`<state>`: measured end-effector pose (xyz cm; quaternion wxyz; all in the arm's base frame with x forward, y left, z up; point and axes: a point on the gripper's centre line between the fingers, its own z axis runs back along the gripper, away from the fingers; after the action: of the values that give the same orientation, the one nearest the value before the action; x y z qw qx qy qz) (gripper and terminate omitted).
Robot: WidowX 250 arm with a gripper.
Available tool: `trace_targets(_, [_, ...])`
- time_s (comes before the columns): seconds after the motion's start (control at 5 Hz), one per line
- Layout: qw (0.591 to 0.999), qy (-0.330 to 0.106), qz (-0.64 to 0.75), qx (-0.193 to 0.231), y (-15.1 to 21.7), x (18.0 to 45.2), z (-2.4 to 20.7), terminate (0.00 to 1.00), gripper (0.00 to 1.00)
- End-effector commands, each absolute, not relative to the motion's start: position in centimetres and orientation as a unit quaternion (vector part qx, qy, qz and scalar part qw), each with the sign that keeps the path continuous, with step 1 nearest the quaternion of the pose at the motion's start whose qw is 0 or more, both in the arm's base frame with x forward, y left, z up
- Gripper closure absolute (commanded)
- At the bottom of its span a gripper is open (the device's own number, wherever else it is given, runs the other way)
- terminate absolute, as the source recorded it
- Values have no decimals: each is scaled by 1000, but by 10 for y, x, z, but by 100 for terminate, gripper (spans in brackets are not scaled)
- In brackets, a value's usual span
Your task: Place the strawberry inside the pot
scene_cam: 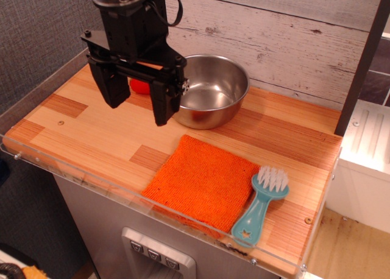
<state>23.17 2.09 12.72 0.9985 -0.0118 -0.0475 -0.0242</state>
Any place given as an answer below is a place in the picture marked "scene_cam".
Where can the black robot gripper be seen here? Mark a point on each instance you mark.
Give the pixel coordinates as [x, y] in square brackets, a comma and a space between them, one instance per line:
[133, 44]

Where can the red toy strawberry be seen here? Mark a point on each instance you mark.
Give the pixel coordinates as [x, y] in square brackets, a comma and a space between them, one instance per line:
[139, 87]

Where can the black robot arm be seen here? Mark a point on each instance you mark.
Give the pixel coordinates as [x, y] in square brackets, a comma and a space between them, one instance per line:
[129, 2]

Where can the stainless steel pot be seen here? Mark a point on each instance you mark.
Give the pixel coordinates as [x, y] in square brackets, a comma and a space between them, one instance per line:
[217, 87]

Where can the orange knitted cloth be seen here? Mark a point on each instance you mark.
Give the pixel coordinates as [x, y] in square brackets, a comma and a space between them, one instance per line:
[204, 186]

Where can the grey toy cabinet front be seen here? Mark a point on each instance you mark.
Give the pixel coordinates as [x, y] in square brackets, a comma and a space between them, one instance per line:
[101, 218]

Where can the teal dish brush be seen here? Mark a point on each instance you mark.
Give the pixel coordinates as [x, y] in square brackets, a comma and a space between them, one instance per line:
[269, 184]

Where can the silver button panel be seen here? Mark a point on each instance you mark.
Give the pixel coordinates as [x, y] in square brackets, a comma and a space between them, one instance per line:
[149, 258]

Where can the orange and black object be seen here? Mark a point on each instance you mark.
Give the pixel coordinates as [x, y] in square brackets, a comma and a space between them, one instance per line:
[13, 271]

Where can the white toy sink unit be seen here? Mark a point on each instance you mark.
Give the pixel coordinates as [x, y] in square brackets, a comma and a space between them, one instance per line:
[360, 186]

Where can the clear acrylic guard rail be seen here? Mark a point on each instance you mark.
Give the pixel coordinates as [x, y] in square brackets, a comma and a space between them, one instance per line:
[282, 228]

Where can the dark grey right post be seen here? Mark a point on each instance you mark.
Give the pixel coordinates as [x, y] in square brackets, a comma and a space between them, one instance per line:
[367, 55]

